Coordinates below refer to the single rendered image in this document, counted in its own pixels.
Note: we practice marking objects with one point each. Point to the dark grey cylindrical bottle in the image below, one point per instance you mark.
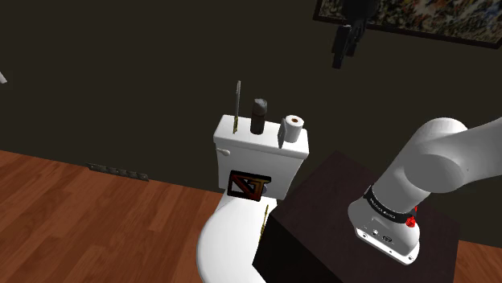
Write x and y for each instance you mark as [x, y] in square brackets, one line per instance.
[259, 115]

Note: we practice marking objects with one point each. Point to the colourful wall picture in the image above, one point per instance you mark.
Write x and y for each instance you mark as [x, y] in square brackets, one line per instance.
[431, 17]

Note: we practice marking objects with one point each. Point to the dark robot stand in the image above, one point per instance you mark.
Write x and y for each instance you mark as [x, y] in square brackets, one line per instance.
[313, 219]

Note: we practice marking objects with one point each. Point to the thin grey and yellow stick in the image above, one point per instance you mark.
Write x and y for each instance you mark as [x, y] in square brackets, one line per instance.
[237, 106]

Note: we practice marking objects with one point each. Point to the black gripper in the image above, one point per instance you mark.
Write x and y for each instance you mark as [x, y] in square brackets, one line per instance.
[359, 11]

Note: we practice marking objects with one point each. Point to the dark floor vent strip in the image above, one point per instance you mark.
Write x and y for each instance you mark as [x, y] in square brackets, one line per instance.
[117, 172]

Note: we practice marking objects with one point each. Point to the black and orange triangle frame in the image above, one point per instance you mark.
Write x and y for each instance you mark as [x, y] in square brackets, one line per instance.
[235, 184]

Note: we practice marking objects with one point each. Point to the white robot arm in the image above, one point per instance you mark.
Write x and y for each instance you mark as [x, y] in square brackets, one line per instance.
[427, 160]

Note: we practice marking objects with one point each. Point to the white toilet paper roll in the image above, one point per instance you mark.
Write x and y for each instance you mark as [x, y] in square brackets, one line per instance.
[294, 129]

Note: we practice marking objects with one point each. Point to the small white wall fixture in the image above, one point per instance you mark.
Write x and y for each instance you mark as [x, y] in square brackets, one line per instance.
[2, 77]

